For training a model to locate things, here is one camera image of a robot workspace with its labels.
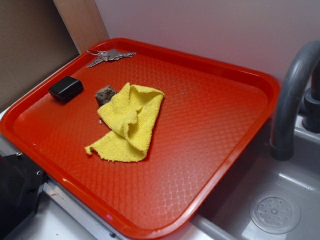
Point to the yellow cloth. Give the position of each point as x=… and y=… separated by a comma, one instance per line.
x=131, y=115

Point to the red plastic tray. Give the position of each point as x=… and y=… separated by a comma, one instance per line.
x=210, y=112

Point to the brown stone chunk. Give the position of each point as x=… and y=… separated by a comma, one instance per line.
x=104, y=95

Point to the black rectangular box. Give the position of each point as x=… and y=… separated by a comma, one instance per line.
x=66, y=89

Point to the grey plastic sink basin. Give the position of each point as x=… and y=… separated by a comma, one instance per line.
x=225, y=213

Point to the grey curved faucet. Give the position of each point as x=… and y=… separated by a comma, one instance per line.
x=297, y=80

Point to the round sink drain cover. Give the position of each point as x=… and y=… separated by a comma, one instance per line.
x=275, y=212

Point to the brown cardboard panel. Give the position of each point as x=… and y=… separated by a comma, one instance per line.
x=38, y=37

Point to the silver keys on ring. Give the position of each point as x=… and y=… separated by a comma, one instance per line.
x=107, y=56

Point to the black faucet handle base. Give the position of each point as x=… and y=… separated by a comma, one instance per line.
x=311, y=121

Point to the black metal bracket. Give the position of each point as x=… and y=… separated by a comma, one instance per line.
x=21, y=186

